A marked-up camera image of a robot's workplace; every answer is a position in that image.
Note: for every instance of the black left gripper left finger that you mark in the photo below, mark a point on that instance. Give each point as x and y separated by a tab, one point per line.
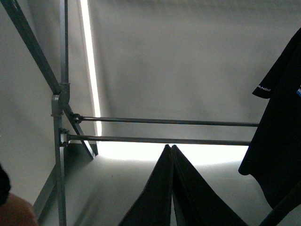
153	206

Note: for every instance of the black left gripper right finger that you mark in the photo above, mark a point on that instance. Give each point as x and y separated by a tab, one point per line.
195	202

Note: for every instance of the black printed t-shirt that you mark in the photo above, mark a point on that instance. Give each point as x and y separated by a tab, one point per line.
273	157

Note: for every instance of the person hand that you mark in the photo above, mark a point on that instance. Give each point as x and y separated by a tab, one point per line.
17	212

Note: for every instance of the lower horizontal rack rod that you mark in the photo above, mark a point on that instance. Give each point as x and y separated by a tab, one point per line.
67	137

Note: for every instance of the horizontal rack rod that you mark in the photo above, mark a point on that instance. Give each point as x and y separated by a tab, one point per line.
79	118
67	137

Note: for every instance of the upper horizontal rack rod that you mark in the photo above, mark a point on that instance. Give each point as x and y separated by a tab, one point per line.
79	118

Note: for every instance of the grey metal rack frame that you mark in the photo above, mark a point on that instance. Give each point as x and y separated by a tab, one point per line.
61	89

